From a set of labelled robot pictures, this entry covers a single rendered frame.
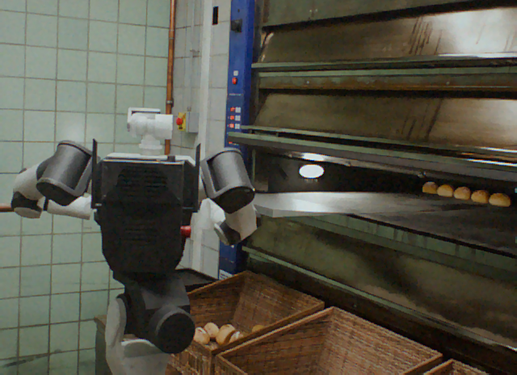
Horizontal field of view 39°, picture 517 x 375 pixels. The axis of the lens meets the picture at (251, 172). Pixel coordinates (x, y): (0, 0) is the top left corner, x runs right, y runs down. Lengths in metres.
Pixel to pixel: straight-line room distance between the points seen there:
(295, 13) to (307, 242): 0.91
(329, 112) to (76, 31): 1.54
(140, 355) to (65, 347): 1.91
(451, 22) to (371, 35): 0.36
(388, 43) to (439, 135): 0.39
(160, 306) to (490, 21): 1.21
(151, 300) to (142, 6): 2.26
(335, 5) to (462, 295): 1.16
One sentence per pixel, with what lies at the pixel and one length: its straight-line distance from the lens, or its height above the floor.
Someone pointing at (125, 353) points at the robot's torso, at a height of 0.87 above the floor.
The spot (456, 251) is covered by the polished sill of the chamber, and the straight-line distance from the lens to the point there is 2.27.
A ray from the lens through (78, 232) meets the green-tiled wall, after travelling 3.85.
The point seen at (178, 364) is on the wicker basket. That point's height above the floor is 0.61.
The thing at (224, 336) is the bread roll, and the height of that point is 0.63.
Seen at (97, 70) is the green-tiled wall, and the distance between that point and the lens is 3.82.
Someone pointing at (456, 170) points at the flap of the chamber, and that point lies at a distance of 2.06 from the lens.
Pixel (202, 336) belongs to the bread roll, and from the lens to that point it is 3.03.
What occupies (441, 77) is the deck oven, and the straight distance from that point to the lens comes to 2.33.
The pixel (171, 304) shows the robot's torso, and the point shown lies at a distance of 1.94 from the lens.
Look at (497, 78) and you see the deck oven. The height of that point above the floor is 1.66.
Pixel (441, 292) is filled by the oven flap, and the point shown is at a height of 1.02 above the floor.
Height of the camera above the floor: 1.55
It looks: 5 degrees down
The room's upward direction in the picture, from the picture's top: 3 degrees clockwise
